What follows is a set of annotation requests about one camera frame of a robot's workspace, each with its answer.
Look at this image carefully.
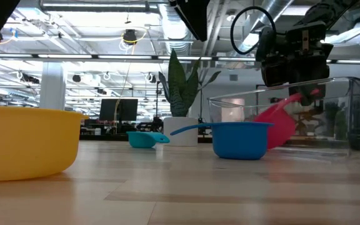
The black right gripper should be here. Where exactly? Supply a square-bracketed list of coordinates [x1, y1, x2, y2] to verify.
[256, 21, 334, 107]

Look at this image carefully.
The red measuring cup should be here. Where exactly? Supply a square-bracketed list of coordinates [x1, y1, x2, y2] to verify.
[253, 89, 321, 150]

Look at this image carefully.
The clear plastic basket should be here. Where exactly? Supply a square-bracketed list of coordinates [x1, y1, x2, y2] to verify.
[207, 76, 360, 157]

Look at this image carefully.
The blue measuring cup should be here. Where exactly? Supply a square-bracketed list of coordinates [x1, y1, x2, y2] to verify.
[169, 121, 274, 161]

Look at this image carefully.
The teal measuring cup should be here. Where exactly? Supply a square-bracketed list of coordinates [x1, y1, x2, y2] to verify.
[126, 131, 171, 149]

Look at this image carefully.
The yellow measuring cup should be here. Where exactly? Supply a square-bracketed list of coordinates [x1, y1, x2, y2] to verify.
[0, 105, 89, 182]

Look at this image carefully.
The black round ceiling device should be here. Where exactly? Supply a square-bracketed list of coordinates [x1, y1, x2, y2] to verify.
[122, 29, 138, 45]

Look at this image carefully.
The green snake plant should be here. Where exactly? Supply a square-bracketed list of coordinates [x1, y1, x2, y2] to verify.
[157, 48, 221, 118]

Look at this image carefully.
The black office monitor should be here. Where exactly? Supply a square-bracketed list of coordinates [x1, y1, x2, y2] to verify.
[99, 98, 139, 122]

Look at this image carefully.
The white plant pot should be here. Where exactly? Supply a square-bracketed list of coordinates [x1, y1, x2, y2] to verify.
[162, 116, 199, 147]

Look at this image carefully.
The white building column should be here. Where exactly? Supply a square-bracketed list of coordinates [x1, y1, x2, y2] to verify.
[39, 61, 67, 110]

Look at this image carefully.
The silver ventilation duct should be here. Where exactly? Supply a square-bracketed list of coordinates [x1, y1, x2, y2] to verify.
[236, 0, 293, 54]
[159, 2, 199, 56]

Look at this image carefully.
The black right arm cable loop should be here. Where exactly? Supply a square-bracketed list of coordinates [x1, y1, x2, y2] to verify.
[229, 5, 277, 56]

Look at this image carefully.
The linear ceiling light rail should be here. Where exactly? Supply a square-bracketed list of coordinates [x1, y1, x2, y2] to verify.
[0, 52, 360, 65]

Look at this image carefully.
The black aluminium table frame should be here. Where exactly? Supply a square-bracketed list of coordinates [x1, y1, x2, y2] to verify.
[79, 133, 214, 142]

